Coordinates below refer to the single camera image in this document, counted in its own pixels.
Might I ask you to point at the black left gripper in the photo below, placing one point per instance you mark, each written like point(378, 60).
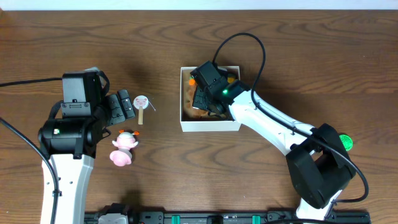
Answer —
point(115, 109)

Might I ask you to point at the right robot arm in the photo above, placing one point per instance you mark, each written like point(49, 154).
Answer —
point(319, 166)

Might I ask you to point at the yellow grey toy truck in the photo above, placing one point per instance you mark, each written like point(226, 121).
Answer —
point(231, 78)

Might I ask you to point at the green round disc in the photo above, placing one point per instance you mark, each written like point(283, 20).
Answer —
point(347, 141)

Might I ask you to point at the pink pig figurine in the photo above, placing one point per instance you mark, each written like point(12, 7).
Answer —
point(124, 143)

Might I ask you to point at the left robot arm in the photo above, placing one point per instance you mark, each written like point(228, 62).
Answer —
point(69, 137)

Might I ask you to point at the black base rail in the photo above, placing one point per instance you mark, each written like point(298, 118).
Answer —
point(119, 213)

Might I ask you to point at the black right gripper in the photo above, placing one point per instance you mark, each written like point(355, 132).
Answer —
point(198, 99)

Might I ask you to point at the white cardboard box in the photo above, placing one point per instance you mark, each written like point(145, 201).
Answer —
point(193, 120)

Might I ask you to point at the wooden pig rattle drum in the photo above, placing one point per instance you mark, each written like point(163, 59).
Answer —
point(141, 102)

